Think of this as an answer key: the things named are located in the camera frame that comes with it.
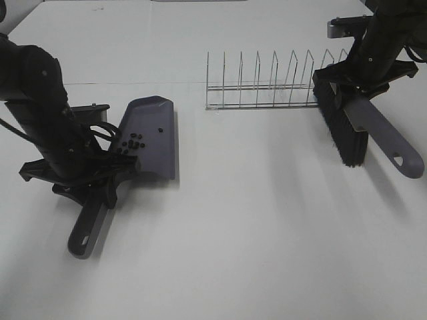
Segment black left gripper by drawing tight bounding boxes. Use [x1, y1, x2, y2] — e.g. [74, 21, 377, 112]
[18, 126, 140, 210]

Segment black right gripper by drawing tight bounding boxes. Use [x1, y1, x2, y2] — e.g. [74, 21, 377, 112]
[312, 16, 420, 97]

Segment grey hand brush black bristles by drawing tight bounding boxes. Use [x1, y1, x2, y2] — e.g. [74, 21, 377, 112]
[313, 69, 425, 179]

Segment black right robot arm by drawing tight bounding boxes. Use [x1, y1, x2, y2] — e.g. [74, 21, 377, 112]
[313, 1, 426, 97]

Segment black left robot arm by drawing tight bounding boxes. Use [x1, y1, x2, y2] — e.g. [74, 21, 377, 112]
[1, 34, 137, 209]

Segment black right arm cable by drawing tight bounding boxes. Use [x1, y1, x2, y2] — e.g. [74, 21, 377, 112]
[402, 36, 427, 64]

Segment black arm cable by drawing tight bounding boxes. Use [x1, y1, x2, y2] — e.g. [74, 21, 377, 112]
[0, 116, 123, 151]
[402, 36, 427, 64]

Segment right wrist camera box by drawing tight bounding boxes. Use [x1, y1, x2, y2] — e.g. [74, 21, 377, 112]
[327, 15, 372, 39]

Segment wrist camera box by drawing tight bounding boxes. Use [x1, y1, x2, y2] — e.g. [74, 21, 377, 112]
[71, 104, 110, 125]
[327, 15, 372, 39]

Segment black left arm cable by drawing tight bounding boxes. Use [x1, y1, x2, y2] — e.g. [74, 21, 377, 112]
[0, 116, 123, 151]

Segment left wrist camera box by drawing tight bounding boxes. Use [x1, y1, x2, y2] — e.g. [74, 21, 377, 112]
[71, 104, 110, 125]

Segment chrome wire dish rack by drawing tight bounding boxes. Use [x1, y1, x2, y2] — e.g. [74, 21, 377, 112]
[204, 49, 348, 111]

